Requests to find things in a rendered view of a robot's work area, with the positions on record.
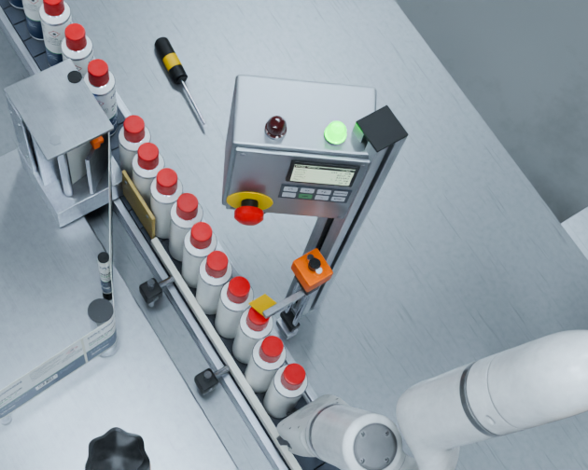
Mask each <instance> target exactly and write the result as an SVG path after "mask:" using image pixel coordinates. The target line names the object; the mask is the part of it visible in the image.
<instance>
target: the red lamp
mask: <svg viewBox="0 0 588 470"><path fill-rule="evenodd" d="M264 131H265V134H266V135H267V137H269V138H270V139H272V140H280V139H282V138H284V137H285V135H286V133H287V123H286V121H285V119H284V118H283V117H280V116H272V117H270V118H269V120H268V121H267V122H266V124H265V128H264Z"/></svg>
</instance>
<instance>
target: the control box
mask: <svg viewBox="0 0 588 470"><path fill-rule="evenodd" d="M374 111H376V89H375V88H372V87H362V86H353V85H344V84H334V83H324V82H314V81H305V80H296V79H286V78H277V77H267V76H249V75H237V77H236V78H235V84H234V90H233V96H232V102H231V113H230V120H229V126H228V132H227V138H226V144H225V158H224V172H223V185H222V199H221V202H222V205H225V206H226V209H229V210H236V209H237V208H238V207H241V201H242V200H245V199H252V200H257V201H258V202H259V207H258V208H260V209H261V210H262V211H263V212H264V213H273V214H294V215H306V216H317V217H327V218H339V219H344V217H345V215H346V213H347V211H348V209H349V207H350V204H351V202H352V200H353V198H354V197H355V195H356V192H357V189H358V187H359V185H360V183H361V181H362V178H363V176H364V174H365V172H366V171H367V169H368V166H369V164H370V160H369V155H368V153H367V151H366V150H365V148H366V146H367V143H368V141H367V140H365V141H363V142H360V141H359V140H358V139H357V138H356V136H355V135H354V133H353V129H354V126H355V124H356V121H357V120H359V119H361V118H364V117H365V116H367V115H368V114H370V113H372V112H374ZM272 116H280V117H282V118H284V119H285V121H286V123H287V133H286V135H285V137H284V138H282V139H280V140H272V139H270V138H269V137H267V135H266V134H265V131H264V128H265V124H266V122H267V121H268V120H269V118H270V117H272ZM333 121H340V122H342V123H343V124H344V125H345V127H346V138H345V141H344V142H343V143H342V144H341V145H330V144H329V143H327V141H326V140H325V138H324V132H325V129H326V128H327V126H328V125H329V124H330V123H331V122H333ZM292 160H302V161H312V162H323V163H333V164H343V165H354V166H360V169H359V171H358V173H357V177H356V179H355V181H354V183H353V185H352V186H351V187H339V186H329V185H319V184H307V183H297V182H287V181H286V178H287V172H288V169H289V165H290V162H291V161H292ZM282 184H283V185H294V186H305V187H325V188H336V189H347V190H352V192H351V195H350V197H349V199H348V201H347V203H340V202H330V201H319V200H298V199H287V198H278V195H279V192H280V188H281V185H282Z"/></svg>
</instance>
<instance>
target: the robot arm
mask: <svg viewBox="0 0 588 470"><path fill-rule="evenodd" d="M586 411H588V330H584V329H578V330H566V331H561V332H556V333H553V334H551V335H547V336H544V337H542V338H539V339H534V340H532V341H529V342H527V343H524V344H521V345H519V346H516V347H513V348H510V349H508V350H506V351H503V352H499V353H496V354H493V355H490V356H487V357H485V358H483V359H480V360H477V361H474V362H472V363H469V364H466V365H464V366H460V367H458V368H455V369H453V370H450V371H447V372H445V373H442V374H440V375H438V376H435V377H432V378H429V379H427V380H422V381H420V382H418V383H416V384H415V385H413V386H411V387H410V388H408V389H407V390H406V391H405V392H403V393H402V395H401V396H400V397H399V400H398V403H397V407H396V415H397V421H398V424H399V428H398V427H397V425H396V424H395V423H393V422H392V421H391V420H390V419H389V418H387V417H386V416H384V415H381V414H378V413H374V412H370V411H367V410H364V409H360V408H353V407H350V406H349V405H348V404H347V403H345V402H344V401H343V400H342V399H341V398H339V397H338V396H335V395H332V394H324V395H322V396H320V397H318V398H317V399H316V400H314V401H312V402H311V403H309V404H308V405H306V406H304V407H303V408H300V409H297V408H293V409H292V410H291V411H289V412H288V413H287V417H286V418H285V419H283V420H282V421H280V422H279V423H278V425H277V427H276V429H277V431H278V434H279V435H280V436H278V437H277V438H276V439H277V441H278V443H279V445H280V446H290V447H288V451H290V452H291V453H293V454H296V455H299V456H303V457H317V458H318V459H320V460H322V461H324V462H326V463H329V464H332V465H334V466H336V467H338V468H339V469H341V470H455V468H456V465H457V462H458V457H459V450H460V447H461V446H465V445H468V444H472V443H476V442H480V441H484V440H487V439H491V438H495V437H499V436H503V435H508V434H512V433H516V432H519V431H523V430H526V429H529V428H533V427H537V426H540V425H543V424H547V423H550V422H556V421H560V420H563V419H566V418H569V417H572V416H575V415H578V414H581V413H583V412H586ZM399 429H400V431H399ZM400 432H401V433H400ZM401 434H402V435H403V437H404V439H405V441H406V443H407V445H408V447H409V448H410V450H411V452H412V454H413V457H414V458H413V457H411V456H409V455H408V454H407V453H405V452H404V451H403V450H402V437H401Z"/></svg>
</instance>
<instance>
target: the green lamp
mask: <svg viewBox="0 0 588 470"><path fill-rule="evenodd" d="M324 138H325V140H326V141H327V143H329V144H330V145H341V144H342V143H343V142H344V141H345V138H346V127H345V125H344V124H343V123H342V122H340V121H333V122H331V123H330V124H329V125H328V126H327V128H326V129H325V132H324Z"/></svg>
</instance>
